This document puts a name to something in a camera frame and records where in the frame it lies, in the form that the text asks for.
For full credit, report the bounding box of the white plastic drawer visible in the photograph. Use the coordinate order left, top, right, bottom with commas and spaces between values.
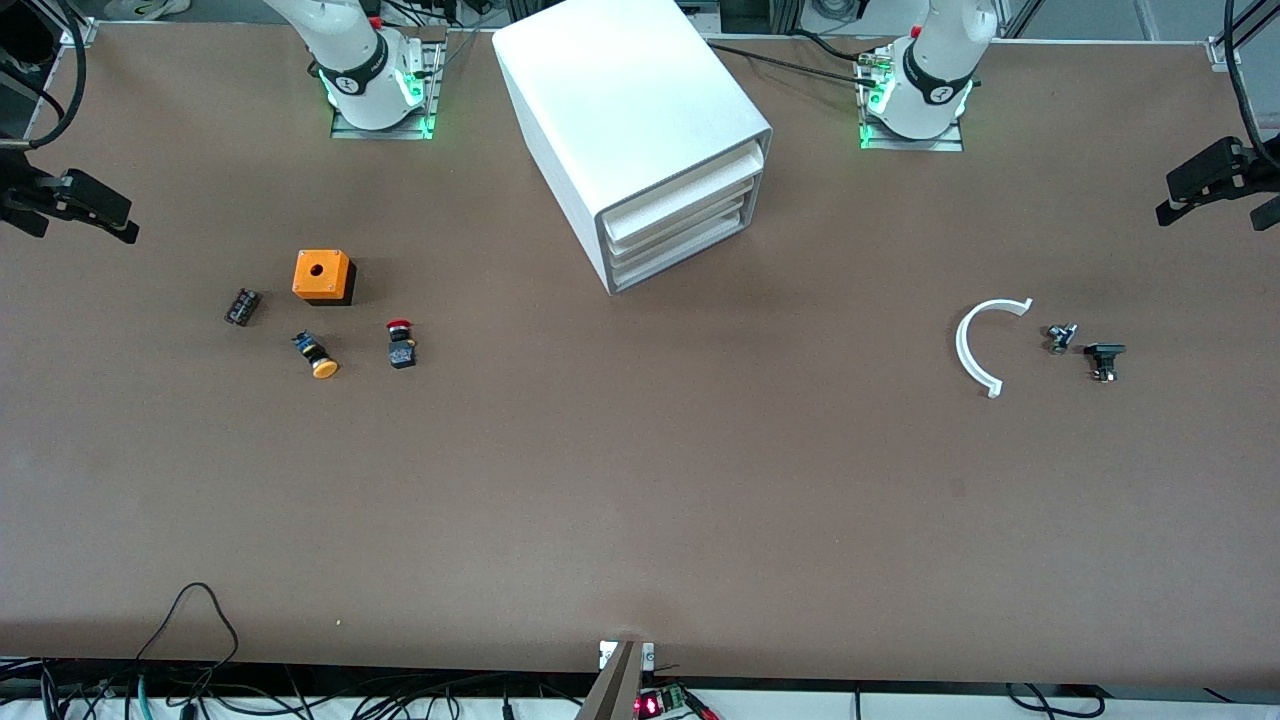
605, 172, 763, 266
600, 143, 767, 244
610, 200, 753, 292

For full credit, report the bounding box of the yellow push button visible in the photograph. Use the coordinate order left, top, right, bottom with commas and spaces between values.
291, 331, 340, 380

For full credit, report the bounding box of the white drawer cabinet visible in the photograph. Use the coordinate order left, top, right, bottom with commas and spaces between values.
492, 0, 773, 296

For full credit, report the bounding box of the white curved plastic arc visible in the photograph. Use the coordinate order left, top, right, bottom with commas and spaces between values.
955, 297, 1034, 399

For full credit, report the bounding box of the grey angled bar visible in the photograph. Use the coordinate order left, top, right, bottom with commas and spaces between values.
575, 640, 643, 720

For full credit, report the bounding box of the circuit board with red light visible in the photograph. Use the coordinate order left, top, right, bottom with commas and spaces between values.
636, 683, 719, 720

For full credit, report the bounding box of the aluminium frame post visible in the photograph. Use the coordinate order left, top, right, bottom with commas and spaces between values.
1205, 0, 1280, 69
58, 0, 99, 46

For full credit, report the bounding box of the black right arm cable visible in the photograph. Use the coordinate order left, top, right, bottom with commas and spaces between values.
0, 0, 89, 151

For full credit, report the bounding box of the orange button enclosure box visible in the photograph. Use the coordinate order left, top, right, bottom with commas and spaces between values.
292, 250, 357, 306

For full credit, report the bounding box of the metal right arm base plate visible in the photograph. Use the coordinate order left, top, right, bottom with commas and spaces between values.
330, 40, 443, 141

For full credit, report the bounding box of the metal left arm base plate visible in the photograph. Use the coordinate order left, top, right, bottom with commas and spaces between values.
858, 50, 964, 153

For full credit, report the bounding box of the thin black looped cable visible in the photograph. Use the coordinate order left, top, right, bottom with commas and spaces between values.
135, 583, 241, 691

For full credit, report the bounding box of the black cable on table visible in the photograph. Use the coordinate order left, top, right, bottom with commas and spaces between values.
705, 40, 886, 91

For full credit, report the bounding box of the black cable under table edge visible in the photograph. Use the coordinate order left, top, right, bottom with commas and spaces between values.
1005, 683, 1101, 719

